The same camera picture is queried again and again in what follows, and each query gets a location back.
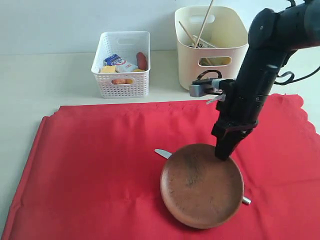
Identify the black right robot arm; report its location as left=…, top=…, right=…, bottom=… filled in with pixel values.
left=211, top=0, right=320, bottom=160

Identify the white perforated plastic basket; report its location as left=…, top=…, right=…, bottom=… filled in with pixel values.
left=91, top=31, right=151, bottom=99

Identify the yellow lemon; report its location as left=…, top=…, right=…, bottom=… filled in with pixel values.
left=132, top=68, right=145, bottom=73

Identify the white floral ceramic bowl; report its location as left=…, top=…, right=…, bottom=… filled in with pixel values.
left=197, top=38, right=225, bottom=66

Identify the yellow cheese wedge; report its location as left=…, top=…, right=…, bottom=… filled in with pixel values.
left=99, top=65, right=117, bottom=73

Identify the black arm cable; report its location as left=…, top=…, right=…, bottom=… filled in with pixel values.
left=273, top=0, right=320, bottom=86

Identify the blue white milk carton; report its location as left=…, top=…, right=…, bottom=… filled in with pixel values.
left=104, top=54, right=138, bottom=73

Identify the red table cloth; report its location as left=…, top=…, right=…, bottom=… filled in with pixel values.
left=1, top=94, right=320, bottom=240

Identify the silver table knife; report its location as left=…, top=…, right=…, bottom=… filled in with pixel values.
left=154, top=148, right=252, bottom=206

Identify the cream plastic bin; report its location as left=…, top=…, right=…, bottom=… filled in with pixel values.
left=174, top=6, right=249, bottom=89

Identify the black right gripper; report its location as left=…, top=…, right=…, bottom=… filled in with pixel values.
left=211, top=74, right=277, bottom=161

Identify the brown clay plate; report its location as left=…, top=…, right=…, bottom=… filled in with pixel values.
left=160, top=143, right=245, bottom=229

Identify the red sausage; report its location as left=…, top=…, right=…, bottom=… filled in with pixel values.
left=136, top=52, right=148, bottom=71

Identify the wooden chopstick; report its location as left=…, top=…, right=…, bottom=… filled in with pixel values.
left=194, top=0, right=214, bottom=49
left=178, top=21, right=198, bottom=48

